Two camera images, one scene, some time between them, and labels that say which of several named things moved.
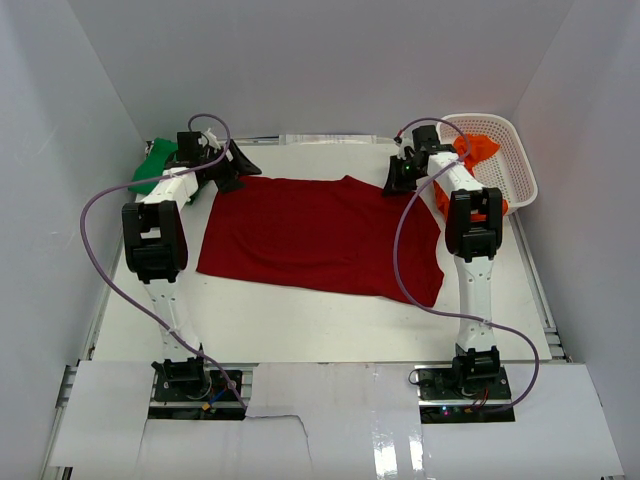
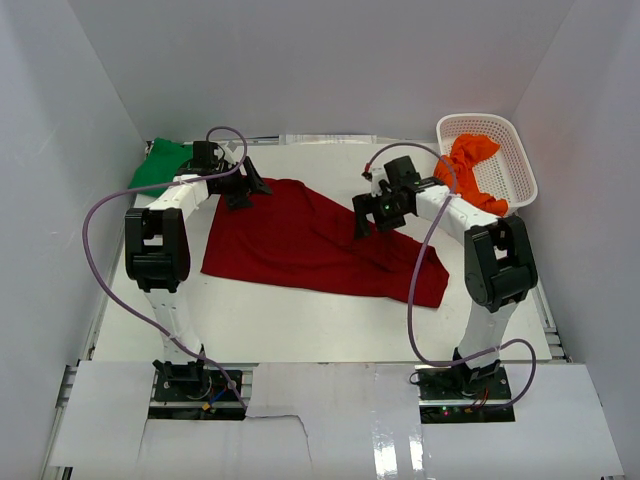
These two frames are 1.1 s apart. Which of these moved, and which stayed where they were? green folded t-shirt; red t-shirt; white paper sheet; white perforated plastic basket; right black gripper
Moved: right black gripper; red t-shirt
Stayed: white paper sheet; white perforated plastic basket; green folded t-shirt
